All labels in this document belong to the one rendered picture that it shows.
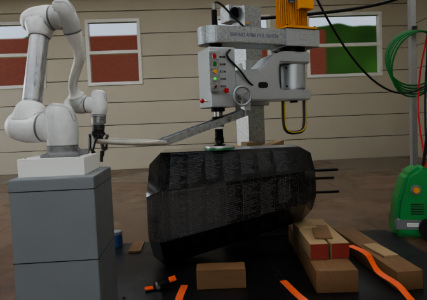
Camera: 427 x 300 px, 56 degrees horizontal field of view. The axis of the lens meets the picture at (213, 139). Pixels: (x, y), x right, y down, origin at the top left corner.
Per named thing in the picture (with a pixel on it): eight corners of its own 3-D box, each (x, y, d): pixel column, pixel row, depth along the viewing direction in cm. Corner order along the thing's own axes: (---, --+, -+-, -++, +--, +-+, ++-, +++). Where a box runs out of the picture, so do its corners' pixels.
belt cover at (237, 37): (300, 56, 332) (300, 36, 331) (320, 51, 309) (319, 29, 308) (192, 53, 294) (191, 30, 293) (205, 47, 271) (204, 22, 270)
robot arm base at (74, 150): (85, 156, 199) (85, 145, 199) (39, 157, 197) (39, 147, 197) (92, 154, 218) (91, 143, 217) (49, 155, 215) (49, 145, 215)
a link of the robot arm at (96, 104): (110, 115, 252) (93, 115, 257) (111, 90, 252) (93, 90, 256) (100, 114, 242) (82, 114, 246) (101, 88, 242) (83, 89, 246)
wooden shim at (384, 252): (362, 246, 276) (362, 243, 276) (375, 245, 278) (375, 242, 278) (384, 258, 251) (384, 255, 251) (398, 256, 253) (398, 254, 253)
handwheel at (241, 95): (246, 107, 291) (245, 86, 291) (253, 106, 282) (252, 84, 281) (227, 107, 285) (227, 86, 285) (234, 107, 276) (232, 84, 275)
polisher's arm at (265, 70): (297, 114, 330) (295, 53, 327) (314, 112, 309) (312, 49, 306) (215, 117, 301) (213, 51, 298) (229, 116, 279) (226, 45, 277)
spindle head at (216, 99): (243, 110, 311) (240, 53, 308) (257, 110, 290) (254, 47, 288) (199, 112, 296) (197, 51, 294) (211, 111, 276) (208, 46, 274)
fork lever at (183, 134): (241, 114, 309) (239, 108, 308) (253, 114, 291) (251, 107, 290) (159, 144, 283) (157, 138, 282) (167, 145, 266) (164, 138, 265)
